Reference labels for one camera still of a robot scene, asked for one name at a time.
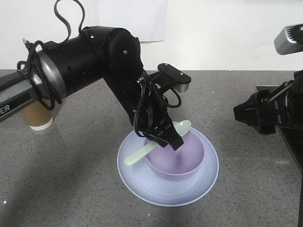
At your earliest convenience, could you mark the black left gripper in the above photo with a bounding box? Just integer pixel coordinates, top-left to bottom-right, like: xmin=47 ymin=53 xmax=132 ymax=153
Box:
xmin=127 ymin=75 xmax=184 ymax=150

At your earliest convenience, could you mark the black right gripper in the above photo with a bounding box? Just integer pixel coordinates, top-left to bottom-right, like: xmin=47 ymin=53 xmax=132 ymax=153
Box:
xmin=233 ymin=70 xmax=303 ymax=135

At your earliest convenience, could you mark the mint green plastic spoon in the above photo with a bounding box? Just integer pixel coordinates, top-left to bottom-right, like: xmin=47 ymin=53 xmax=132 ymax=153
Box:
xmin=124 ymin=120 xmax=191 ymax=166

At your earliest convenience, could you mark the purple plastic bowl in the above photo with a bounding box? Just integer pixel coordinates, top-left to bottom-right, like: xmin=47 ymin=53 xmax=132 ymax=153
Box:
xmin=145 ymin=128 xmax=205 ymax=180

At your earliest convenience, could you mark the brown paper cup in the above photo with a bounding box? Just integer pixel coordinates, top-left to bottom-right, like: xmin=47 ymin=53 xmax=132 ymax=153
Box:
xmin=21 ymin=101 xmax=53 ymax=131

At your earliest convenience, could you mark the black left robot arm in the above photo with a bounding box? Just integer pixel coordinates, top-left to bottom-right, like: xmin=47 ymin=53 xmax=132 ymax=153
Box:
xmin=0 ymin=26 xmax=191 ymax=149

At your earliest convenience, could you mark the light blue plate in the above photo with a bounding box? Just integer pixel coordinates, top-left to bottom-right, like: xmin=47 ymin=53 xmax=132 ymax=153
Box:
xmin=117 ymin=128 xmax=219 ymax=207

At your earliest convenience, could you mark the white paper sheet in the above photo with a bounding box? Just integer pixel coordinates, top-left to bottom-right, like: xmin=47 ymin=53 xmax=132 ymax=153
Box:
xmin=98 ymin=0 xmax=169 ymax=42

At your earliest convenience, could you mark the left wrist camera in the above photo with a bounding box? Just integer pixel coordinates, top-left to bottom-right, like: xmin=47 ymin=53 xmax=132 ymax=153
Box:
xmin=156 ymin=63 xmax=191 ymax=93

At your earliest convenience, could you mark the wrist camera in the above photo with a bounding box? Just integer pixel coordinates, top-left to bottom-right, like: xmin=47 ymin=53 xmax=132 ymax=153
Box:
xmin=274 ymin=24 xmax=303 ymax=55
xmin=156 ymin=63 xmax=191 ymax=93

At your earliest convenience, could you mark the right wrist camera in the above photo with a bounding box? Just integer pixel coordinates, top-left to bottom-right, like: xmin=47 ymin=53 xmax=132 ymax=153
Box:
xmin=274 ymin=24 xmax=303 ymax=55

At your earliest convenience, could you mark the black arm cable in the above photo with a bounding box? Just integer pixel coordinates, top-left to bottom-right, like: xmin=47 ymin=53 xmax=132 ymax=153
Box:
xmin=17 ymin=0 xmax=86 ymax=111

